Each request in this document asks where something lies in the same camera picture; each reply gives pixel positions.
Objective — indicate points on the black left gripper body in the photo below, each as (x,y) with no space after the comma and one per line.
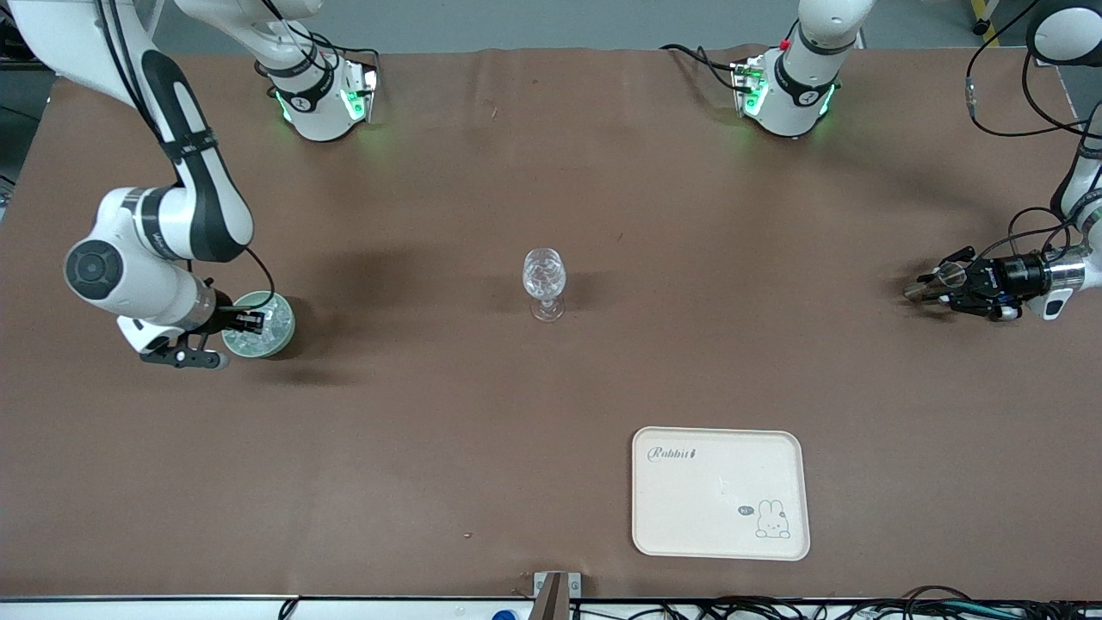
(1014,275)

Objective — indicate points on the clear crystal wine glass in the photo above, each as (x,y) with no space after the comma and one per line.
(544,275)

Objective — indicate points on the black caster wheel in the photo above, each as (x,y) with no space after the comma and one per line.
(981,27)

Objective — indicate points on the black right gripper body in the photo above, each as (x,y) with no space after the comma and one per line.
(223,319)

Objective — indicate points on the green ceramic bowl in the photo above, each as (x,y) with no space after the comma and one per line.
(280,336)

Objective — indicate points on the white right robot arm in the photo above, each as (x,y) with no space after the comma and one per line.
(164,293)

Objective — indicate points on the white table edge rail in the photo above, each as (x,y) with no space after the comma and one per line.
(129,610)

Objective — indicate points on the brown table cover sheet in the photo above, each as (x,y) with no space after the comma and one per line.
(482,448)

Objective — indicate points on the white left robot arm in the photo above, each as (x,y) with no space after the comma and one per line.
(792,99)

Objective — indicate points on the steel double jigger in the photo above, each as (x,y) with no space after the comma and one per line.
(914,293)

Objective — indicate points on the clear ice cube pile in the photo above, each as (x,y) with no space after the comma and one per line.
(277,314)

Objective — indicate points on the metal base connector plate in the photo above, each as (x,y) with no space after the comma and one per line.
(368,90)
(746,86)

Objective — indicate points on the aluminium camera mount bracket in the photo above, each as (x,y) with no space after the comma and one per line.
(557,587)

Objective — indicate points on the cream rabbit print tray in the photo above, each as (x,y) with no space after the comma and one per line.
(715,482)

